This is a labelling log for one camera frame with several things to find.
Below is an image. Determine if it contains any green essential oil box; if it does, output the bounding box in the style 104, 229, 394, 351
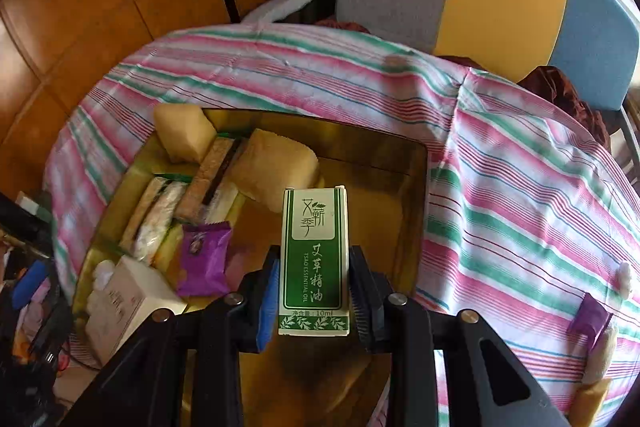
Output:
278, 185, 349, 338

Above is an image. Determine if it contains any purple snack packet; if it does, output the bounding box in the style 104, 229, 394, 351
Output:
566, 293, 612, 351
177, 221, 232, 297

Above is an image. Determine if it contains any white ointment carton box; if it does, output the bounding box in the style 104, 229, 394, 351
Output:
86, 257, 186, 365

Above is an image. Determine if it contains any green-edged snack bar packet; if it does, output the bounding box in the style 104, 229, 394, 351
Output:
119, 176, 188, 265

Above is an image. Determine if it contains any yellow sponge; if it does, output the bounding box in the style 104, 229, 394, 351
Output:
567, 378, 611, 427
230, 129, 319, 213
153, 103, 217, 164

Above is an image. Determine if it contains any white plastic bag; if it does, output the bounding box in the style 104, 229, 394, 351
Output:
87, 259, 115, 313
615, 261, 634, 301

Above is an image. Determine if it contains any gold open box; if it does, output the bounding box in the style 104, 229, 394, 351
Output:
64, 109, 427, 426

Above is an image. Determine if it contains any striped pink green bedsheet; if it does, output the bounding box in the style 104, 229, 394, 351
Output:
43, 24, 639, 425

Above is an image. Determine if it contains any rolled beige sock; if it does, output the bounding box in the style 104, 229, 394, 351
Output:
582, 325, 618, 385

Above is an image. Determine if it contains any dark red blanket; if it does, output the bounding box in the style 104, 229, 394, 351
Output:
314, 18, 611, 153

